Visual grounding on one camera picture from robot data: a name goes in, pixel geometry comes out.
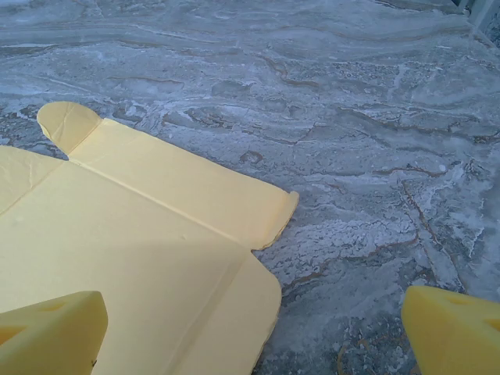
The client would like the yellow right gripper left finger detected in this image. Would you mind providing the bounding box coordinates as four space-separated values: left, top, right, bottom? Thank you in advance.
0 290 109 375

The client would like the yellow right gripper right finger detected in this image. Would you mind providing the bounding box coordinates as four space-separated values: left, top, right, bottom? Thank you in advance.
402 285 500 375

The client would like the yellow paper box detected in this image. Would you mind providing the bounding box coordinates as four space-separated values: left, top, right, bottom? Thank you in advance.
0 101 300 375

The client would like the slanted aluminium frame post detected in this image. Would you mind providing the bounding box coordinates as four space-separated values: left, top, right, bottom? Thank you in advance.
455 0 500 50

